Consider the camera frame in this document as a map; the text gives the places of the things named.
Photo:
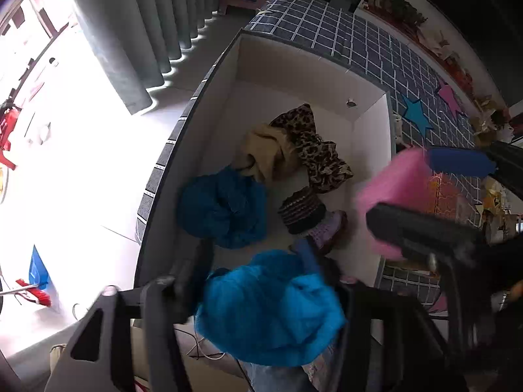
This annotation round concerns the grey checked star bedsheet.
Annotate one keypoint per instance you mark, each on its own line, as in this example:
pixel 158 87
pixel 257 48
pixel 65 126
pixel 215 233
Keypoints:
pixel 367 49

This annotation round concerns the striped knit hat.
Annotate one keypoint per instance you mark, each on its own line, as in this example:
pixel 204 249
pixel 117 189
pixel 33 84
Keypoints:
pixel 300 212

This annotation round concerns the dark blue fluffy cloth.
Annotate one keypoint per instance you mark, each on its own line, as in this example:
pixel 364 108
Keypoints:
pixel 222 208

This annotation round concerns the tan cloth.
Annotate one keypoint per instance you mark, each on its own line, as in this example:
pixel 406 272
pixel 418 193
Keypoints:
pixel 265 155

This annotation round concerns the purple knit cloth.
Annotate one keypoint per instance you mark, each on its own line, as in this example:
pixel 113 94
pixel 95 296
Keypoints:
pixel 329 228

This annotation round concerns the green curtain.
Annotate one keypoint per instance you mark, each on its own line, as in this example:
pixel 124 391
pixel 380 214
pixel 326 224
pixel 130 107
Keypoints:
pixel 135 28

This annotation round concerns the row of snack packets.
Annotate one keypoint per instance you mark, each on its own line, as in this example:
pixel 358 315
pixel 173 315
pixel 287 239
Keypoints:
pixel 433 41

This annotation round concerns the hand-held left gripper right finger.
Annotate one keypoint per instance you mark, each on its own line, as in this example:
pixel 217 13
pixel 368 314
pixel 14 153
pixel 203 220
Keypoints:
pixel 307 255

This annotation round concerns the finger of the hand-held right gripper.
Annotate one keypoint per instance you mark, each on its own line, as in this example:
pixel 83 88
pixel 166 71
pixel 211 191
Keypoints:
pixel 408 226
pixel 457 161

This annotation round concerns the leopard print cloth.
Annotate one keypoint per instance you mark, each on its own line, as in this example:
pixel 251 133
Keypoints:
pixel 314 151

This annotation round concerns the white checked storage box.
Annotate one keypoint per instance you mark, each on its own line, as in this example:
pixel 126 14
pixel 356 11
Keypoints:
pixel 286 90

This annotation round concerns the red plastic object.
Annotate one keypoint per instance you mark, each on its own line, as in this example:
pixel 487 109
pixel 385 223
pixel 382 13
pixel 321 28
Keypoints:
pixel 8 126

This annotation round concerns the blue dustpan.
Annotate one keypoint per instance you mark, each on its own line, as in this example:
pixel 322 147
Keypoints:
pixel 39 267

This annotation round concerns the bright blue fluffy cloth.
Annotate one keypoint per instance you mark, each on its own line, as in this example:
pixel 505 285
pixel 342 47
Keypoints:
pixel 269 310

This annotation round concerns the red broom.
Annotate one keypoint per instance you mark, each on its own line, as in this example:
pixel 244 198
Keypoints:
pixel 36 294

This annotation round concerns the pink cloth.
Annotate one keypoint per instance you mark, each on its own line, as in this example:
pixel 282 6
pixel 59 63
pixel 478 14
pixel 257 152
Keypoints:
pixel 392 200

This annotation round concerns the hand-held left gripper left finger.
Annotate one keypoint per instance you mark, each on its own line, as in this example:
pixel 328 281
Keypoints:
pixel 192 277

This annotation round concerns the denim cloth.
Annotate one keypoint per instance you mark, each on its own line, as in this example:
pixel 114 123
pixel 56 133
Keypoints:
pixel 282 377

